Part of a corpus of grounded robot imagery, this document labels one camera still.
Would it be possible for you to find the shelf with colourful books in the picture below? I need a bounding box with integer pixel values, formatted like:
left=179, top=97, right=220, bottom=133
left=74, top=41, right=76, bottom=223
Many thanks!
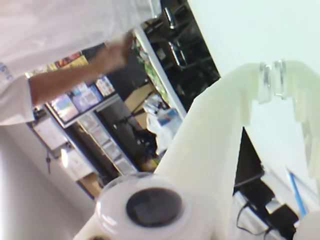
left=24, top=49, right=123, bottom=130

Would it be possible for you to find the person's bare forearm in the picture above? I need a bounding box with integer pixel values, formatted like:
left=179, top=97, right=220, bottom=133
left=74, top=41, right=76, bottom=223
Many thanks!
left=27, top=53, right=106, bottom=107

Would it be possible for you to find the clear plastic drawer unit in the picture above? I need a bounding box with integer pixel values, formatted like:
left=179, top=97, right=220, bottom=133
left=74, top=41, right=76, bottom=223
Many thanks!
left=78, top=113, right=138, bottom=176

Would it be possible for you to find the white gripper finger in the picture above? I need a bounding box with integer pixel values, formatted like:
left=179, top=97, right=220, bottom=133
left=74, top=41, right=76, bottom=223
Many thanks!
left=154, top=62, right=273, bottom=240
left=273, top=59, right=320, bottom=179

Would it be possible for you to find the person in white shirt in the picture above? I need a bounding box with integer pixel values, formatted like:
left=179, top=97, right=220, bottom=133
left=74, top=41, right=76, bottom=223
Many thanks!
left=0, top=0, right=161, bottom=126

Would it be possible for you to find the thin black floor cable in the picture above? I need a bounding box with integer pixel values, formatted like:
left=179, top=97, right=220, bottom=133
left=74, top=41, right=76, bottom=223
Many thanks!
left=236, top=199, right=271, bottom=237

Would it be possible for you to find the blue cable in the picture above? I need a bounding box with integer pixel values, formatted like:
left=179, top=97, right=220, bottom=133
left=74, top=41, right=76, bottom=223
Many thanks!
left=286, top=169, right=308, bottom=219

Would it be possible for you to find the long white beam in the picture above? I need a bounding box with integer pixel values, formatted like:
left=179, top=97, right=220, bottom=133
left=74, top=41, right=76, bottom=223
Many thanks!
left=133, top=27, right=189, bottom=119

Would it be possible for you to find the person's bare hand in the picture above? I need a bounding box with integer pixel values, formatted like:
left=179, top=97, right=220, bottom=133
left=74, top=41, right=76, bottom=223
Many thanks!
left=96, top=31, right=135, bottom=75

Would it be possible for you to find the black electronics box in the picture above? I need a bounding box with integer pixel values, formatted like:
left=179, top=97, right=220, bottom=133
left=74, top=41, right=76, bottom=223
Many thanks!
left=264, top=202, right=300, bottom=237

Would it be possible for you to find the small hanging key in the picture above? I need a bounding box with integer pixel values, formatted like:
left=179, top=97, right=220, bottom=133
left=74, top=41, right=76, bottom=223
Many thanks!
left=44, top=149, right=53, bottom=175

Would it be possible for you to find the white plastic bag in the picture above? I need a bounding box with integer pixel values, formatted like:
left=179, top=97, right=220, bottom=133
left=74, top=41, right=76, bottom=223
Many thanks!
left=144, top=94, right=185, bottom=154

